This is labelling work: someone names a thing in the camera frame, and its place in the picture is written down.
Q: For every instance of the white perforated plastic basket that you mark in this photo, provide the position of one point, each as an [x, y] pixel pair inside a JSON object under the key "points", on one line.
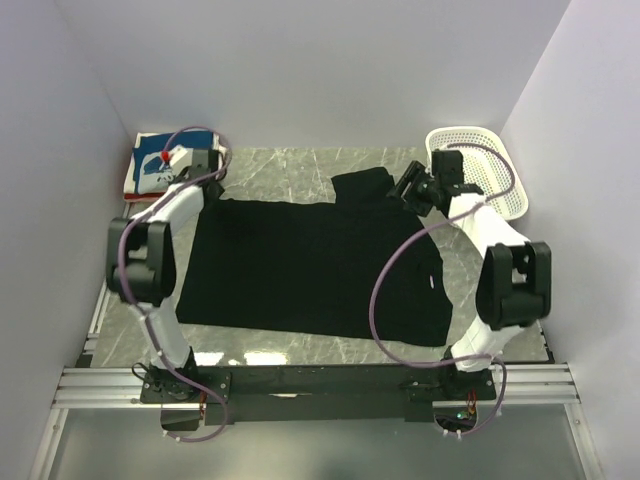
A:
{"points": [[486, 164]]}

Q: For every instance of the blue cartoon print folded shirt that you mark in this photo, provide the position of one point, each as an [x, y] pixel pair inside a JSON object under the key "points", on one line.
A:
{"points": [[150, 160]]}

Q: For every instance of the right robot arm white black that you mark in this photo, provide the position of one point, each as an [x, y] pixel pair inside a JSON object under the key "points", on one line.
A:
{"points": [[514, 286]]}

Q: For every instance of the aluminium front frame rail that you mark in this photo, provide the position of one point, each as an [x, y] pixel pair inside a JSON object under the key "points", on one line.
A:
{"points": [[117, 388]]}

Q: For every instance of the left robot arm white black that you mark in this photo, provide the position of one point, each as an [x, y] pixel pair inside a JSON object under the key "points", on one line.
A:
{"points": [[140, 259]]}

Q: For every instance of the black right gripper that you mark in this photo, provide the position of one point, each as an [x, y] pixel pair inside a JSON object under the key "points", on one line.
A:
{"points": [[414, 174]]}

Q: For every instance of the red folded shirt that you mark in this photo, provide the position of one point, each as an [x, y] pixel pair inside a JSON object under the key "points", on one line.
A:
{"points": [[134, 198]]}

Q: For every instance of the aluminium table edge rail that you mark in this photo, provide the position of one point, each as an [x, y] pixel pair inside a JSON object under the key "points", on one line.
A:
{"points": [[90, 344]]}

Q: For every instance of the black t shirt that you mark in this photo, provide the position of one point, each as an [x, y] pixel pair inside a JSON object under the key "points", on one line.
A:
{"points": [[338, 269]]}

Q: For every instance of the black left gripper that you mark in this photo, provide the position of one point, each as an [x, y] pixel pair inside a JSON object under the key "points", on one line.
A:
{"points": [[187, 173]]}

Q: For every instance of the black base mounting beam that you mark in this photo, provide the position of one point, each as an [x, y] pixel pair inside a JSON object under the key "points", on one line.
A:
{"points": [[307, 393]]}

